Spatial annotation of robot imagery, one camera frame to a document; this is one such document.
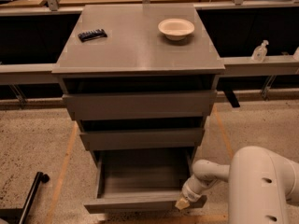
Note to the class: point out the grey drawer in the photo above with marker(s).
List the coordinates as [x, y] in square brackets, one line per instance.
[138, 105]
[139, 139]
[139, 180]

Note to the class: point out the grey metal railing frame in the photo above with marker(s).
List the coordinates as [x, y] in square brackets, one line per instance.
[31, 44]

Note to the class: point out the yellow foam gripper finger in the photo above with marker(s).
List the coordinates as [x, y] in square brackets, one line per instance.
[182, 203]

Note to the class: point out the grey bottom drawer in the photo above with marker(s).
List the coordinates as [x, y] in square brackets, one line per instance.
[139, 180]

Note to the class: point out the white paper bowl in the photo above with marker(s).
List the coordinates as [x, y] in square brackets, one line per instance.
[176, 29]

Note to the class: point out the grey top drawer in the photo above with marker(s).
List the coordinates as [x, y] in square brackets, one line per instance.
[138, 105]

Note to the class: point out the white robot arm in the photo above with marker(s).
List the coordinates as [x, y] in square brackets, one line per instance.
[261, 185]

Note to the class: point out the grey drawer cabinet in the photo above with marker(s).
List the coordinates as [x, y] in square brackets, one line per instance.
[136, 57]

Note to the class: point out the grey middle drawer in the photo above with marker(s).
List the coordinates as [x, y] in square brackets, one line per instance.
[139, 139]

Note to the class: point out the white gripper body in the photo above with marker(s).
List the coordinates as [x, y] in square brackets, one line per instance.
[191, 193]

